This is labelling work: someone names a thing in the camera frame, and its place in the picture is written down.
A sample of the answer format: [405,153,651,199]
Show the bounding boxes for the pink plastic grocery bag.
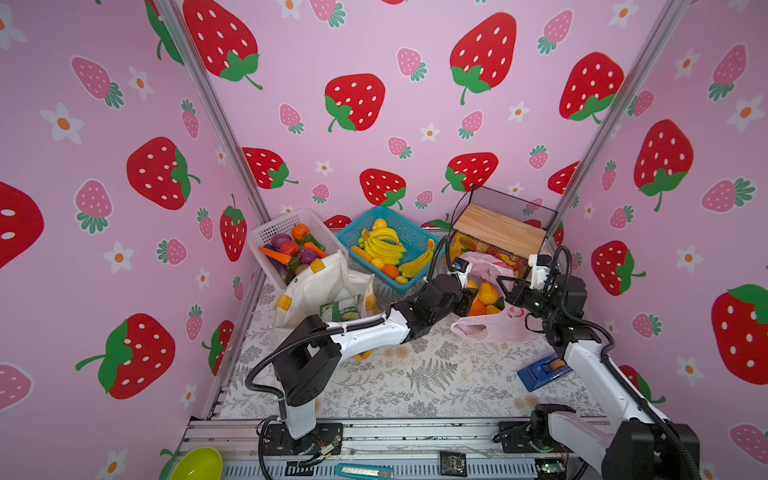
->
[450,252,535,343]

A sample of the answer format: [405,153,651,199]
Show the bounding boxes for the green snack packet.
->
[319,297,361,323]

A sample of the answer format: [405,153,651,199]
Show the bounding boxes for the white canvas tote bag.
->
[270,252,380,345]

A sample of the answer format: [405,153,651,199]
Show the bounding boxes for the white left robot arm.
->
[244,257,475,440]

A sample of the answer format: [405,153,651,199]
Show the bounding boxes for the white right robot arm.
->
[497,255,700,479]

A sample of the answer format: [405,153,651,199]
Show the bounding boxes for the yellow toy banana pair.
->
[399,239,436,279]

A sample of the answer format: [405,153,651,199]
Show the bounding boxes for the yellow snack packets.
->
[449,232,528,272]

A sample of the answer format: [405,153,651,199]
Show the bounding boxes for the toy orange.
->
[381,264,400,279]

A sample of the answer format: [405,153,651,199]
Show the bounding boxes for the teal plastic basket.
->
[336,206,439,295]

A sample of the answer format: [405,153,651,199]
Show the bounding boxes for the blue box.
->
[517,353,572,392]

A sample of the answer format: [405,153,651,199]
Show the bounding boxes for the floral table mat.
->
[213,280,604,420]

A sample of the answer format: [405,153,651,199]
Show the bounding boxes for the yellow toy banana bunch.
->
[358,227,407,265]

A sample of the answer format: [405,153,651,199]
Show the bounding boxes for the orange toy papaya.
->
[349,245,373,263]

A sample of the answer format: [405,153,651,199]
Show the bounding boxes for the purple toy onion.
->
[299,250,319,265]
[271,233,292,251]

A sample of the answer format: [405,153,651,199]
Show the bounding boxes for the orange toy carrot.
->
[303,242,327,258]
[258,247,292,265]

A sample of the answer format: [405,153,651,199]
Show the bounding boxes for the orange toy pepper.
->
[291,224,311,243]

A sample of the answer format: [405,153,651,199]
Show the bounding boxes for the red toy tomato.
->
[280,240,301,257]

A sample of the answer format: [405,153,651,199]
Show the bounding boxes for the white plastic basket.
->
[247,208,347,292]

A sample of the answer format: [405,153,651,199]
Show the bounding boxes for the small black circuit board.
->
[439,451,468,478]

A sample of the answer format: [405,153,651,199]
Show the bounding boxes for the teal utility knife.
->
[334,463,395,480]

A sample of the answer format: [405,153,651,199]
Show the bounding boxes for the green bowl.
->
[159,447,223,480]

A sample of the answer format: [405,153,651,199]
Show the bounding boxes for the black wire wooden shelf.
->
[449,187,557,260]

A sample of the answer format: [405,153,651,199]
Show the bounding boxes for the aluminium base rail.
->
[175,417,600,479]

